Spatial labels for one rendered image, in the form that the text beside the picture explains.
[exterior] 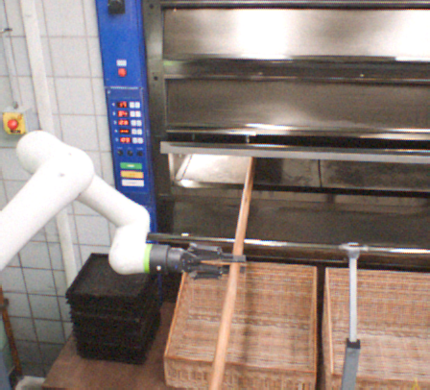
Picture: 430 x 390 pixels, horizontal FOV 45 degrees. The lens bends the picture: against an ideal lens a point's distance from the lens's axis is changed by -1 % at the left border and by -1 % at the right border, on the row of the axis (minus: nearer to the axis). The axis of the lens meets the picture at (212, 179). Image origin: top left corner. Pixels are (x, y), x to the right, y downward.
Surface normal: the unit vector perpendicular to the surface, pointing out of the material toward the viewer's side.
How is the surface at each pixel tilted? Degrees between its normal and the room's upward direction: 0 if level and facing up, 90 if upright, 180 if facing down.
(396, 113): 70
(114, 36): 90
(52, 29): 90
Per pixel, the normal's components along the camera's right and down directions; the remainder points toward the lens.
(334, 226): -0.14, 0.10
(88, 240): -0.15, 0.43
